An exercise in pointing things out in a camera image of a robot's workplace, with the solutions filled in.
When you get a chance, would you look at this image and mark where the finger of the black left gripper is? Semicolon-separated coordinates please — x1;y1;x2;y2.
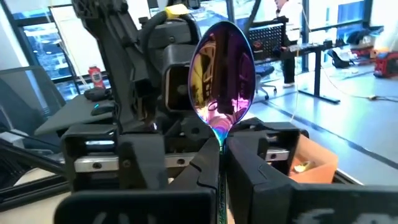
233;136;271;167
118;133;169;190

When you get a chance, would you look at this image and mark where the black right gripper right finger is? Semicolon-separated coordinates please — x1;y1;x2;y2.
226;136;398;224

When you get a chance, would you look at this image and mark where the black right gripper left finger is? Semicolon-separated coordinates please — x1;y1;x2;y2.
54;136;220;224

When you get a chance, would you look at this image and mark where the dark grey desk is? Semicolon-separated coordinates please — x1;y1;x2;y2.
34;94;116;136

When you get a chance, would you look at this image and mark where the black computer mouse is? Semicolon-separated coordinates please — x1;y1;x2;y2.
90;101;116;117

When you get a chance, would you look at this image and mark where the black rounded desk object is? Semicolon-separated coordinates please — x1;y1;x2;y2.
83;87;112;102

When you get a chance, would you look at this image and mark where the orange plastic bin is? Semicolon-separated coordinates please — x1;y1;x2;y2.
287;133;340;185

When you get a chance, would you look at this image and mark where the black office chair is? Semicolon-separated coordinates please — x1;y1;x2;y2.
254;64;279;101

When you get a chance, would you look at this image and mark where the red bottle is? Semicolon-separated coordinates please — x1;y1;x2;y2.
87;64;106;90

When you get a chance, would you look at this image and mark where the black desk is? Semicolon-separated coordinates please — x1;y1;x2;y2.
279;41;342;105

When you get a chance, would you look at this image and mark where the black pegboard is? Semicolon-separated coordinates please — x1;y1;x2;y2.
248;16;289;62

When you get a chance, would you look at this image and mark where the person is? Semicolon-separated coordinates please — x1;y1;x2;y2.
273;0;309;90

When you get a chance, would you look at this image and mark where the black bag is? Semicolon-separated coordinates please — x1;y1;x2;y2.
326;47;353;70

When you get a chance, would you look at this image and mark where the large glass window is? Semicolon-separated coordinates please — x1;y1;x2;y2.
0;0;108;101

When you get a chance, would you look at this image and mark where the red toolbox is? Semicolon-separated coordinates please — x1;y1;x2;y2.
373;50;398;80

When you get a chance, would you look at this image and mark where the black diagonal frame strut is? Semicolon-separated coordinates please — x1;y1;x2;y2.
0;136;67;175

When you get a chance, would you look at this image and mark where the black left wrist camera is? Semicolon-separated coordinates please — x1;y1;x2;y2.
161;43;203;113

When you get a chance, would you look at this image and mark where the floor cable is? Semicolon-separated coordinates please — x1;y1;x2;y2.
319;61;398;103

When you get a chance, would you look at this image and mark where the yellow cable tag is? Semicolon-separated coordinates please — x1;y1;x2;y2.
164;3;190;19

